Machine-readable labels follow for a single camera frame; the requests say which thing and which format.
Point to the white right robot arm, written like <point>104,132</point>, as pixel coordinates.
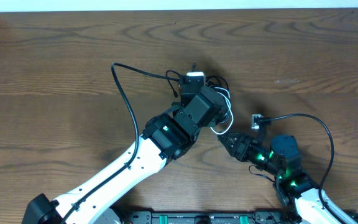
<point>293,186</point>

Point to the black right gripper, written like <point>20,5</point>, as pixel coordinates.
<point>241,147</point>

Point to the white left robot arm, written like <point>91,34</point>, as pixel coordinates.
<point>165,138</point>

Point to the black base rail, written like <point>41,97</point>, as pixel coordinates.
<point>256,217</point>

